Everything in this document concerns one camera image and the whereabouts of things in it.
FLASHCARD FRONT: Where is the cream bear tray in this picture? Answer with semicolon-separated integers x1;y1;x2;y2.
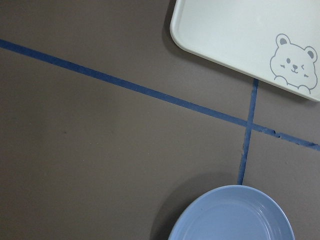
170;0;320;102

